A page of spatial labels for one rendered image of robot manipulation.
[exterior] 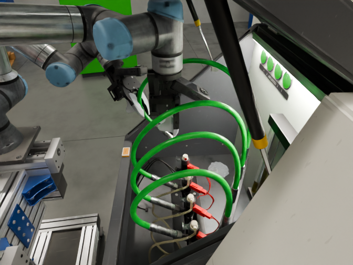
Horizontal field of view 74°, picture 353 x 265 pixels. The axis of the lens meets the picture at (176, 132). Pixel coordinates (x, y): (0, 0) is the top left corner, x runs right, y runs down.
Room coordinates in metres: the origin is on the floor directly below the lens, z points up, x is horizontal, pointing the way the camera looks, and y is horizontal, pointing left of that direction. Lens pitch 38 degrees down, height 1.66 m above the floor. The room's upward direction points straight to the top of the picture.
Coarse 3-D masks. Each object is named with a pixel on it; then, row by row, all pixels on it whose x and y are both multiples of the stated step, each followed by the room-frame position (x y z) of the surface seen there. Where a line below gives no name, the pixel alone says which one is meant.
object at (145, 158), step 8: (176, 136) 0.39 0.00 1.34; (184, 136) 0.39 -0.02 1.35; (192, 136) 0.39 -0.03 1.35; (200, 136) 0.39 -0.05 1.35; (208, 136) 0.39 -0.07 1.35; (216, 136) 0.39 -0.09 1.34; (160, 144) 0.39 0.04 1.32; (168, 144) 0.39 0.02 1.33; (224, 144) 0.39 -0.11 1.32; (232, 144) 0.40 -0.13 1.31; (152, 152) 0.38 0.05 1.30; (232, 152) 0.39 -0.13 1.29; (144, 160) 0.38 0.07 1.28; (136, 168) 0.38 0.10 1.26; (240, 168) 0.40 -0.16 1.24; (136, 176) 0.38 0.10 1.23; (136, 184) 0.39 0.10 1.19; (136, 192) 0.38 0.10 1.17; (232, 192) 0.40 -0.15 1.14; (152, 200) 0.38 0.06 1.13; (160, 200) 0.39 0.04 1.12; (168, 208) 0.38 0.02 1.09; (176, 208) 0.39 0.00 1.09
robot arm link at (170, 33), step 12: (156, 0) 0.54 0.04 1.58; (168, 0) 0.54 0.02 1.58; (144, 12) 0.53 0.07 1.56; (156, 12) 0.52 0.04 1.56; (168, 12) 0.51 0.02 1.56; (180, 12) 0.53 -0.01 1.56; (156, 24) 0.58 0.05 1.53; (168, 24) 0.51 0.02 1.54; (180, 24) 0.53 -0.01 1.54; (168, 36) 0.51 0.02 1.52; (180, 36) 0.53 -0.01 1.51; (156, 48) 0.51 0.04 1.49; (168, 48) 0.51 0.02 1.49; (180, 48) 0.53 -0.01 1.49
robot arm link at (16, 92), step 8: (0, 48) 0.85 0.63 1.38; (0, 56) 0.84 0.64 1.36; (0, 64) 0.83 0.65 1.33; (8, 64) 0.86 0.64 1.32; (0, 72) 0.83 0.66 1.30; (8, 72) 0.85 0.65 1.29; (16, 72) 0.89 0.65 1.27; (0, 80) 0.81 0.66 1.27; (8, 80) 0.83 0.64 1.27; (16, 80) 0.86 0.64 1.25; (24, 80) 0.92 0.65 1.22; (0, 88) 0.80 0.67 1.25; (8, 88) 0.82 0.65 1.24; (16, 88) 0.85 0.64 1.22; (24, 88) 0.89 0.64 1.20; (8, 96) 0.80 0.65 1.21; (16, 96) 0.83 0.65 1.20; (24, 96) 0.88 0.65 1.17
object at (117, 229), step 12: (132, 144) 0.82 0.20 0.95; (120, 168) 0.67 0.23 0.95; (132, 168) 0.75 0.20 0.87; (120, 180) 0.60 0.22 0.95; (120, 192) 0.55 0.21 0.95; (120, 204) 0.50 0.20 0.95; (120, 216) 0.45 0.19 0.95; (120, 228) 0.41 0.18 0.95; (108, 240) 0.36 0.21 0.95; (120, 240) 0.37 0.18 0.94; (108, 252) 0.33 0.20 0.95; (120, 252) 0.35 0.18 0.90; (108, 264) 0.29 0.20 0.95; (120, 264) 0.32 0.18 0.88
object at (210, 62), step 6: (186, 60) 0.63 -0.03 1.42; (192, 60) 0.62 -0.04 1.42; (198, 60) 0.62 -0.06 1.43; (204, 60) 0.61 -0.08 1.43; (210, 60) 0.61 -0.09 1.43; (216, 66) 0.60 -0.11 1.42; (222, 66) 0.60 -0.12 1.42; (228, 72) 0.59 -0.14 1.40; (144, 84) 0.67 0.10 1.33; (138, 96) 0.68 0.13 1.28; (138, 102) 0.68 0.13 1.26; (144, 114) 0.68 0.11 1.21; (150, 120) 0.67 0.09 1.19
